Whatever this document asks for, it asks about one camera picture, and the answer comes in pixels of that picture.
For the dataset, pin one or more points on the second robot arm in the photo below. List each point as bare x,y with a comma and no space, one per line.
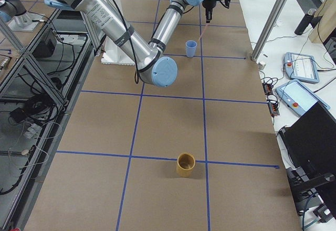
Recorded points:
14,13

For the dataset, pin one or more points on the small metal cylinder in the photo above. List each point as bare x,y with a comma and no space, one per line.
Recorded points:
261,65

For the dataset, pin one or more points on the blue teach pendant near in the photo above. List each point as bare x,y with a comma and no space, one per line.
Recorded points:
298,97

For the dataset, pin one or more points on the tan bamboo cup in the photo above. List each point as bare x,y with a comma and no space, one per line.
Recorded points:
185,164

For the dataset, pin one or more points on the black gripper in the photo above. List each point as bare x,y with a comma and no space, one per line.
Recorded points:
209,4

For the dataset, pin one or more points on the black water bottle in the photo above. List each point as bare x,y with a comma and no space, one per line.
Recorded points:
305,21

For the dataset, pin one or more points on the pink chopstick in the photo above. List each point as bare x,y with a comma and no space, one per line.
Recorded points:
203,31

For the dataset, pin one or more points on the black power brick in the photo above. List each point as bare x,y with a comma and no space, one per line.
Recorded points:
46,45

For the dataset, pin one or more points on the blue teach pendant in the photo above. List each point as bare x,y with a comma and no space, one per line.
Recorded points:
300,66
298,97

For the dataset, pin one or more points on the blue plastic cup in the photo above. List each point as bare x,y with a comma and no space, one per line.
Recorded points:
190,47

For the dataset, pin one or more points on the black power strip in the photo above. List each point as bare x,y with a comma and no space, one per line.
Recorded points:
272,100

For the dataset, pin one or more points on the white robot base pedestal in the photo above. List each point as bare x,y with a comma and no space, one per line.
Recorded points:
113,54

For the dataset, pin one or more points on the blue teach pendant far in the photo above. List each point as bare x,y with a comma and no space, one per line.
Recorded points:
300,66

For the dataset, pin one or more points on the aluminium frame post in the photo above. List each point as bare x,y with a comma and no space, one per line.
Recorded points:
271,21

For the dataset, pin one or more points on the black monitor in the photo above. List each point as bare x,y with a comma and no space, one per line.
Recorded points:
310,143

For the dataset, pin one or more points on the aluminium frame rail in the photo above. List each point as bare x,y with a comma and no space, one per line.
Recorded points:
37,95

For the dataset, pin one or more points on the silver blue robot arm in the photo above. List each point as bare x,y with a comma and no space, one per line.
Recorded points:
151,65

